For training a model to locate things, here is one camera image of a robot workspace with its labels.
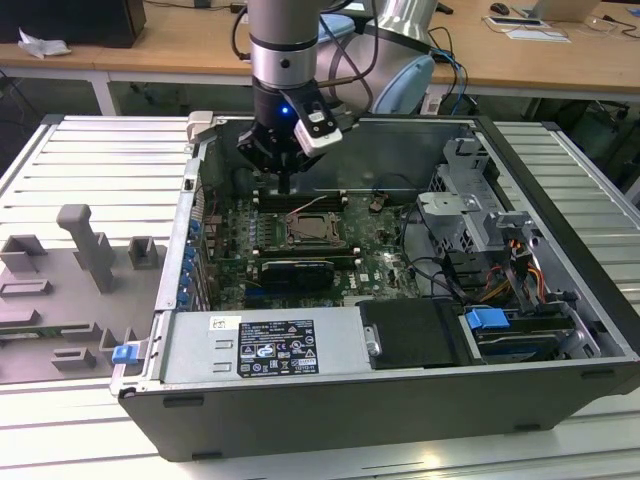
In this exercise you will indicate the silver topped CPU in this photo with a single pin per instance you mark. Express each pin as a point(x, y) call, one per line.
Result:
point(315, 227)

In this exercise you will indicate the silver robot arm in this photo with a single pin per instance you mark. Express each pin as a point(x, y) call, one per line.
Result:
point(282, 55)

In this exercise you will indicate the black RAM slot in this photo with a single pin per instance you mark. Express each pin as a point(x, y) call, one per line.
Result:
point(332, 194)
point(332, 207)
point(332, 202)
point(310, 253)
point(310, 256)
point(332, 198)
point(310, 249)

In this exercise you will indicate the CPU socket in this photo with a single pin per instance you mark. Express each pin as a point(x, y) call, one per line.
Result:
point(315, 243)

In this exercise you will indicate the blue expansion slot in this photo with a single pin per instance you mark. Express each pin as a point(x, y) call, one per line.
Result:
point(252, 290)

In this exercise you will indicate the wooden desk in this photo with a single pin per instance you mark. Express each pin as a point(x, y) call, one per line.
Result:
point(150, 60)

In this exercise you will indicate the blue card retention clip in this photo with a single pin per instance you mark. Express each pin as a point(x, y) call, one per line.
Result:
point(183, 299)
point(186, 285)
point(195, 227)
point(189, 262)

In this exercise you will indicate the green motherboard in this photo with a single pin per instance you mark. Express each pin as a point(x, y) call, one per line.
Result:
point(380, 240)

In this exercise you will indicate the black computer box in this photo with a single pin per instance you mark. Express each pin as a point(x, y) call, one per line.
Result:
point(75, 20)

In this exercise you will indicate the silver metal drive cage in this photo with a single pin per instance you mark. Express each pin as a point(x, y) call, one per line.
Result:
point(450, 220)

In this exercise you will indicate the crumpled white paper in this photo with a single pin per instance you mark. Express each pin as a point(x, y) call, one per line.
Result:
point(42, 44)

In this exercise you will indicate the grey parts rack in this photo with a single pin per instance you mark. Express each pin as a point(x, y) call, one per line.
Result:
point(125, 300)

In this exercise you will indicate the black computer mouse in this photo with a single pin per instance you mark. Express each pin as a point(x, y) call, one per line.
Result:
point(498, 7)

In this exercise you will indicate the silver power supply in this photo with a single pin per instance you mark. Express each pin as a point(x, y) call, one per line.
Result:
point(200, 350)

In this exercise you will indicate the black plastic shroud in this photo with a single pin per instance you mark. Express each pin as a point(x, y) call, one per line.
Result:
point(410, 335)

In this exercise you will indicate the white paper sheet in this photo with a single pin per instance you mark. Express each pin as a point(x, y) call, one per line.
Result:
point(537, 33)

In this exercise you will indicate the blue case latch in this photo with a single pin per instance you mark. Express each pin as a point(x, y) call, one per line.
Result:
point(124, 354)

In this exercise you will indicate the hard disk in blue carrier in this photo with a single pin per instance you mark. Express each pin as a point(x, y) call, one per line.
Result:
point(482, 320)

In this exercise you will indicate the grey laptop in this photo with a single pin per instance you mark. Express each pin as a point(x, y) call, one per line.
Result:
point(565, 7)

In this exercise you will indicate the black grey PC case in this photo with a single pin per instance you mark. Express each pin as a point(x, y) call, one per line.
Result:
point(350, 415)

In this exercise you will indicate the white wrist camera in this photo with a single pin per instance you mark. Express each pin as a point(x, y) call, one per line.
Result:
point(320, 135)

